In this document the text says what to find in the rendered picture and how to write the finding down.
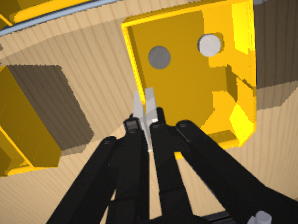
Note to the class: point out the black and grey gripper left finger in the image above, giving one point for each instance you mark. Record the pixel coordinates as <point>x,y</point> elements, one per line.
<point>88,197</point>

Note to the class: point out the grey round disc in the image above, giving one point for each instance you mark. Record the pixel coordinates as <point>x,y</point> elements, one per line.
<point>159,57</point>

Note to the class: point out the dark grey disc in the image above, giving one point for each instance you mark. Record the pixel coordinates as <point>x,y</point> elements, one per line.
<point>209,45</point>

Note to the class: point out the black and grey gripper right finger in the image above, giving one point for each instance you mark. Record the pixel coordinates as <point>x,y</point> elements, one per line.
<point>246,199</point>

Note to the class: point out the grey metal shelf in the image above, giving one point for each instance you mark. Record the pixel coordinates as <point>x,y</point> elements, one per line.
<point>62,12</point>

